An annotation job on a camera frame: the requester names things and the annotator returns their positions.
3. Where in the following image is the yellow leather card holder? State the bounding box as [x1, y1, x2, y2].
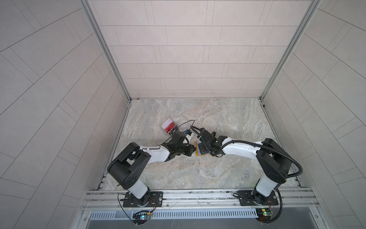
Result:
[195, 141, 210, 156]

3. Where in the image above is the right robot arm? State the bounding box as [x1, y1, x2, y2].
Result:
[195, 128, 303, 205]

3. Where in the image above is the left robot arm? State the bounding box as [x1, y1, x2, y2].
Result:
[107, 130, 196, 206]

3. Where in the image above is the clear plastic card box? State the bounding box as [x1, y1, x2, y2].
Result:
[161, 118, 179, 136]

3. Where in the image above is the red white card in box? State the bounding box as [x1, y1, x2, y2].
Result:
[161, 118, 176, 134]

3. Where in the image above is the left green circuit board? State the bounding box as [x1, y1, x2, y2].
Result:
[132, 210, 153, 225]

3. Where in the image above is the green circuit board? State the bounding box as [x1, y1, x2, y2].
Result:
[255, 208, 273, 222]
[132, 210, 153, 225]

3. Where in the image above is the right green circuit board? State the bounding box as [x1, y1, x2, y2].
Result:
[255, 208, 273, 222]

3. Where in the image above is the left camera black cable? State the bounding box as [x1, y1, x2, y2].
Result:
[162, 119, 195, 144]

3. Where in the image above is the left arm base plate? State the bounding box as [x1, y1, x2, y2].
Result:
[120, 191, 164, 208]

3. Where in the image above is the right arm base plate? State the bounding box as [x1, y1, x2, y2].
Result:
[233, 190, 279, 206]

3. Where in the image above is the right black corrugated cable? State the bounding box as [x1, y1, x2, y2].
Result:
[190, 124, 303, 223]

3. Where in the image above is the aluminium mounting rail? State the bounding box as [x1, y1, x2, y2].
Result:
[81, 187, 320, 210]

